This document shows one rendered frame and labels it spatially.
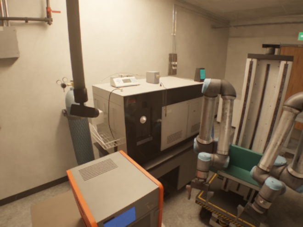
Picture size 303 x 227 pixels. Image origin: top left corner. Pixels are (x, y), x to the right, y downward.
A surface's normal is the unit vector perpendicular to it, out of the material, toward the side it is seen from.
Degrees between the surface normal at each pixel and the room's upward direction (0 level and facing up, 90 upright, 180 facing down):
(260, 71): 90
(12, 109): 90
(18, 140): 90
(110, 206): 0
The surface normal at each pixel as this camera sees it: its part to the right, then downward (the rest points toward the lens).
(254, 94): -0.68, 0.25
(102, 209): 0.00, -0.94
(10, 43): 0.63, 0.26
